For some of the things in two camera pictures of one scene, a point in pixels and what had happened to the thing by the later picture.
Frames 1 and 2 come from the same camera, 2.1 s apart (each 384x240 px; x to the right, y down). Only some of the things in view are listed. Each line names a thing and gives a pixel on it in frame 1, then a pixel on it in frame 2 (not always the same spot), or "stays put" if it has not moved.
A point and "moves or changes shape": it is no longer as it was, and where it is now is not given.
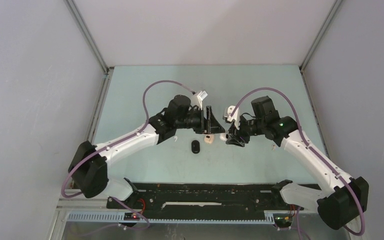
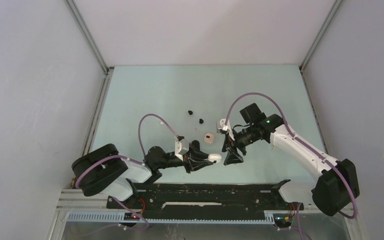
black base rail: x=204 y=201 stays put
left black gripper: x=213 y=127 to x=190 y=164
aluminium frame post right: x=335 y=6 stays put
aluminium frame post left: x=87 y=34 stays put
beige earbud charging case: x=209 y=138 stays put
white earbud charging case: x=224 y=136 moves or changes shape
